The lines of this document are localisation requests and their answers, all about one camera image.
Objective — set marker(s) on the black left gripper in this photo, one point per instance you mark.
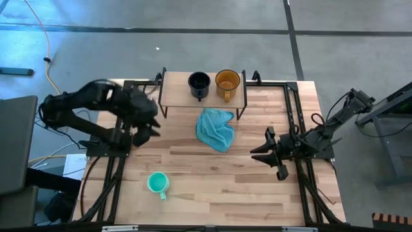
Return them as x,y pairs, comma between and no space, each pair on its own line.
140,106

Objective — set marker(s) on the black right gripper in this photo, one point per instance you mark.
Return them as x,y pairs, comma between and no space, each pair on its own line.
291,146

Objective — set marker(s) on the mint green mug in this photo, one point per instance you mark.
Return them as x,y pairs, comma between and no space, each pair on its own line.
157,182

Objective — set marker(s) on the glossy black mug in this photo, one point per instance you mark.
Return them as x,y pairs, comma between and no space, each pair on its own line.
199,83

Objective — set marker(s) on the yellow speckled mug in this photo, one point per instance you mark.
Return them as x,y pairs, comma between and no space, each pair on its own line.
227,84

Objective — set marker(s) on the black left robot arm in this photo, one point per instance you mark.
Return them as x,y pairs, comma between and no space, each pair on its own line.
80,124

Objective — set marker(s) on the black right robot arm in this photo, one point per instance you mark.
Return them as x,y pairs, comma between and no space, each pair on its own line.
341,116

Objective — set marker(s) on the wooden shelf black metal legs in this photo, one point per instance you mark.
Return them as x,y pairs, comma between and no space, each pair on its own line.
175,93

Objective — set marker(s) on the black table clamp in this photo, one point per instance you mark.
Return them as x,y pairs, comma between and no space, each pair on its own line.
256,77
157,79

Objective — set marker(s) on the blue cloth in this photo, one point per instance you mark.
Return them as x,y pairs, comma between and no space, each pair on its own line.
214,130

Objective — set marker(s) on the white paper sheet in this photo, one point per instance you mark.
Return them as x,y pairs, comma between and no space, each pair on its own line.
74,166

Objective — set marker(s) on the black bag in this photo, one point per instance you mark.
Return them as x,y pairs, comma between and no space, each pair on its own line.
59,206

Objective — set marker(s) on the grey side table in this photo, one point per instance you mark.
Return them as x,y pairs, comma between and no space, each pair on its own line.
391,129

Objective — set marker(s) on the grey cabinet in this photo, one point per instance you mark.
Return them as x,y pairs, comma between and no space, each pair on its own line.
17,207
16,141

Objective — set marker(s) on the orange black striped object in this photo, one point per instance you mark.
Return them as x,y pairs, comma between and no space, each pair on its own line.
392,221

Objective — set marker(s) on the flat black floor object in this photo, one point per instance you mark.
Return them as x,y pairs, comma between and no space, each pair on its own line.
16,71

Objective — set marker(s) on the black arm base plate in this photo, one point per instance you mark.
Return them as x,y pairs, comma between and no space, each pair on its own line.
326,153
103,149

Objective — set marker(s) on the black metal table frame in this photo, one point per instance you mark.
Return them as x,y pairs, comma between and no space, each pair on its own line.
273,84

